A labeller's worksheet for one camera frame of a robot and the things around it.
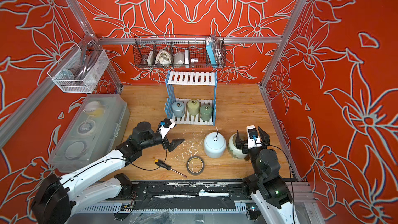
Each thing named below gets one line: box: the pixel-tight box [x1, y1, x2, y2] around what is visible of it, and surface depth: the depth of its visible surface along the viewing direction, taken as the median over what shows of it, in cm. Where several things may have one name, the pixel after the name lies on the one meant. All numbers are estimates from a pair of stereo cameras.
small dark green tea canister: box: [199, 104, 213, 121], surface depth 94 cm
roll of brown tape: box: [186, 155, 205, 176], surface depth 81 cm
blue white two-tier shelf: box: [164, 70, 218, 126], surface depth 97 cm
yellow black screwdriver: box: [154, 158, 188, 178], surface depth 82 cm
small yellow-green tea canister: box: [187, 99, 200, 116], surface depth 97 cm
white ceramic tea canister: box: [204, 131, 227, 159], surface depth 80 cm
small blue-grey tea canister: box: [171, 101, 186, 118], surface depth 97 cm
